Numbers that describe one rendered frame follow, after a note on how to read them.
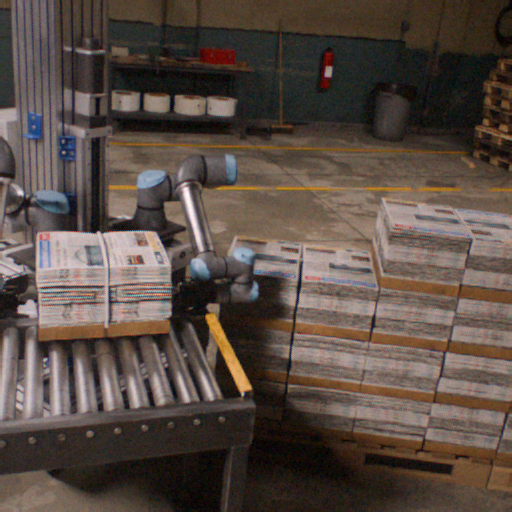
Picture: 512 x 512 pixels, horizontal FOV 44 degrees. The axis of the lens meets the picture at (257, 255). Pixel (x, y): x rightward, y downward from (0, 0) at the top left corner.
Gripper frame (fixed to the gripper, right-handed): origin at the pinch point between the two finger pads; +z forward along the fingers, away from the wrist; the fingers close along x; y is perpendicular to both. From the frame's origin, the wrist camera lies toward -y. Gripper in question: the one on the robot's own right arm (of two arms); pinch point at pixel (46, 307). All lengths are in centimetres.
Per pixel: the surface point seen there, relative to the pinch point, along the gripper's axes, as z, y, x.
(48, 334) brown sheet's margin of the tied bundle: 0.5, 3.7, -23.6
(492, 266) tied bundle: 151, 18, -19
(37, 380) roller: -2.4, 0.6, -41.6
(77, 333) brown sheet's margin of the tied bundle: 8.5, 3.4, -23.6
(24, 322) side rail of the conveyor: -6.3, 0.7, -10.5
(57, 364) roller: 2.7, 0.8, -35.0
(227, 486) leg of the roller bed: 46, -25, -62
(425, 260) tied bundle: 129, 17, -10
